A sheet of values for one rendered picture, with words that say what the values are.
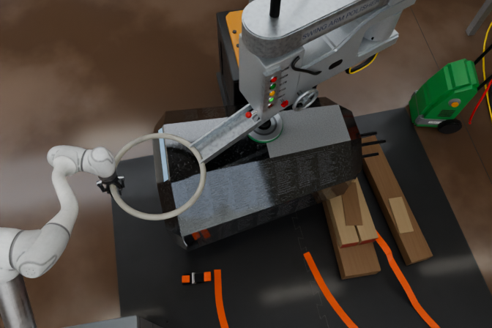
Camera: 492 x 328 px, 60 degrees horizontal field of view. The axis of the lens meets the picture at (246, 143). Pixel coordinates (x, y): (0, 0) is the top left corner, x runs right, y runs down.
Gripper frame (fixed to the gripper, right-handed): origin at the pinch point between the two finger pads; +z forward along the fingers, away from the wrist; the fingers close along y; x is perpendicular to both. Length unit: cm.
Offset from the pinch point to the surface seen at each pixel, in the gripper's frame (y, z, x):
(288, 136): 97, -7, 6
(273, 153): 86, -6, -2
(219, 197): 53, 9, -14
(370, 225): 149, 51, -42
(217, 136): 57, -13, 12
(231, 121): 67, -18, 16
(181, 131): 41.3, -2.2, 25.9
